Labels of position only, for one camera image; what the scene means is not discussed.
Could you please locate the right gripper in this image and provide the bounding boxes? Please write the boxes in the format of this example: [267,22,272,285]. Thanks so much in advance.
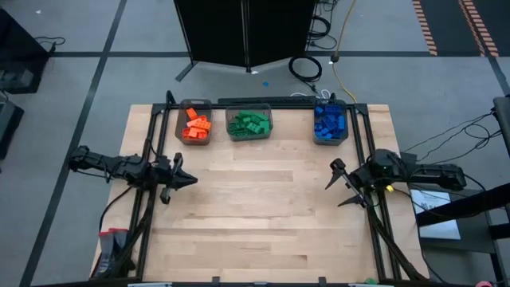
[324,157,375,210]

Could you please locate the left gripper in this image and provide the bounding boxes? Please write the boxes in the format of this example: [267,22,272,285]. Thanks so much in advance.
[153,151,199,206]

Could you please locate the grey translucent plastic bin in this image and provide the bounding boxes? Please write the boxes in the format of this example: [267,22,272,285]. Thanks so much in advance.
[312,98,351,147]
[225,103,275,143]
[175,98,214,146]

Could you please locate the grey clamp with red end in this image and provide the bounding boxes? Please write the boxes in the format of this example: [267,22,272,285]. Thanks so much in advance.
[95,230,116,278]
[109,227,136,276]

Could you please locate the white paper sheet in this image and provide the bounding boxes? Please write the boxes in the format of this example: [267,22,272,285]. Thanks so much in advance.
[410,188,462,241]

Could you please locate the black flat bar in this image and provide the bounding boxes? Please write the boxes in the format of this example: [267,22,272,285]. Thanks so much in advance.
[218,96,318,106]

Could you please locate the black beam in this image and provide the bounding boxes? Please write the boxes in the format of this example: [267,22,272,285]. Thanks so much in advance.
[416,182,510,228]

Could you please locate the dark grey side desk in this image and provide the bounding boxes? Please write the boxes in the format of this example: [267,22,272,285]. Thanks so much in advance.
[406,181,510,287]

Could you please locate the black monitor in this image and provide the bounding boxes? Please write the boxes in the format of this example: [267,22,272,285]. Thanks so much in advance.
[492,95,510,157]

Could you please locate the orange striped floor tape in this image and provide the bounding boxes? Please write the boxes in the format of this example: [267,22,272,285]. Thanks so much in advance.
[412,0,438,57]

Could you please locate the black cabinet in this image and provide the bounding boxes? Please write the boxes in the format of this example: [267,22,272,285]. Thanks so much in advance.
[0,99,26,160]
[0,7,51,95]

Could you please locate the black aluminium table frame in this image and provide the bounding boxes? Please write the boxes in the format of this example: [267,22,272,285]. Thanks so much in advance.
[89,90,430,287]

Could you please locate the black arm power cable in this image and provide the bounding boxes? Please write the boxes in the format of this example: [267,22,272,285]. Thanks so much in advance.
[98,185,135,233]

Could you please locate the white cable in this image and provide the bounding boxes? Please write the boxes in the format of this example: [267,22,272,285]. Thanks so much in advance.
[290,89,332,100]

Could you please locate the coiled black cable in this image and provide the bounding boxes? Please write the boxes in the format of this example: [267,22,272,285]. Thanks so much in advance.
[288,55,324,95]

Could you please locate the black loose cables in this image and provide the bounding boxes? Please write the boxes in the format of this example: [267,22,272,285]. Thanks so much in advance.
[402,111,504,160]

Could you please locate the black cable bundle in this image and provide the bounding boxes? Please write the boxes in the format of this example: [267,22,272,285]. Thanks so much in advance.
[308,0,339,51]

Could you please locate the yellow hanging cable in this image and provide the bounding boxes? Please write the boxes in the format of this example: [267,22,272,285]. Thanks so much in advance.
[331,0,358,104]

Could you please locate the thin black floor cable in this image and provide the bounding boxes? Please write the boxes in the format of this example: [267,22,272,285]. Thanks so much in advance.
[33,35,67,53]

